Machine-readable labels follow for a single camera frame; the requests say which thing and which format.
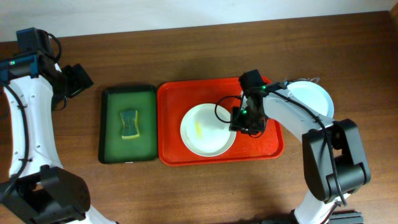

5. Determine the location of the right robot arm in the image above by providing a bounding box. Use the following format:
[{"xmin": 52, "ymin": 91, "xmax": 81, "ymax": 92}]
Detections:
[{"xmin": 229, "ymin": 70, "xmax": 371, "ymax": 224}]

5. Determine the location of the dark green tray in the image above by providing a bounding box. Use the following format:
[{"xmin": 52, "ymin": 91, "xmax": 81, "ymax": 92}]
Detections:
[{"xmin": 98, "ymin": 85, "xmax": 158, "ymax": 164}]

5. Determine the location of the cream white plate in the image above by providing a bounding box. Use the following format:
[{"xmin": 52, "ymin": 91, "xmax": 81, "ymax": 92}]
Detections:
[{"xmin": 180, "ymin": 103, "xmax": 236, "ymax": 157}]

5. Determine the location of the light blue plate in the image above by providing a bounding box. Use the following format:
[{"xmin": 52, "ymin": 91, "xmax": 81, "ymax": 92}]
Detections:
[{"xmin": 287, "ymin": 81, "xmax": 335, "ymax": 118}]

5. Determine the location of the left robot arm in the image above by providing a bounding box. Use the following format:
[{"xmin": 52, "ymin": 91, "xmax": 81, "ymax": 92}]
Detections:
[{"xmin": 1, "ymin": 28, "xmax": 107, "ymax": 224}]

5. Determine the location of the red plastic tray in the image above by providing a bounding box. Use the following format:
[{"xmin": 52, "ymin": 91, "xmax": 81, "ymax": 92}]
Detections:
[{"xmin": 157, "ymin": 77, "xmax": 285, "ymax": 167}]

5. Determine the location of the yellow green scrub sponge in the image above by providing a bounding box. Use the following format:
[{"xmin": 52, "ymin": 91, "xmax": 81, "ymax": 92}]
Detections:
[{"xmin": 120, "ymin": 110, "xmax": 140, "ymax": 139}]

